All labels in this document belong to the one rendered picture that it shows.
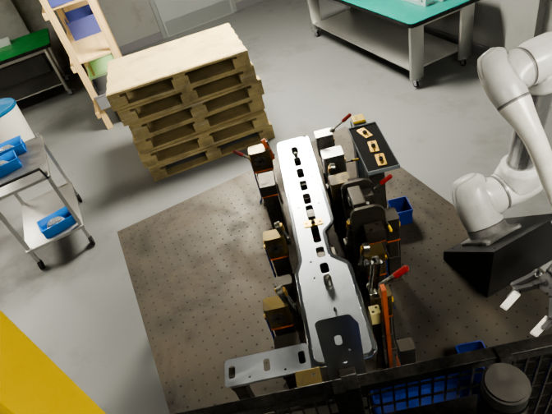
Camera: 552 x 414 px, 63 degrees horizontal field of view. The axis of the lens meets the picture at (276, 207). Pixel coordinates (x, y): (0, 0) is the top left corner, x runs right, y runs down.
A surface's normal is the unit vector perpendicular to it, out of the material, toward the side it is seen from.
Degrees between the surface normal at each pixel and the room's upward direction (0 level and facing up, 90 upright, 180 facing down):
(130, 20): 90
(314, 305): 0
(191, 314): 0
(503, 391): 0
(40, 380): 90
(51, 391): 90
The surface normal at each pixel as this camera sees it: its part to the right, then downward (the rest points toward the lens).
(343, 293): -0.21, -0.74
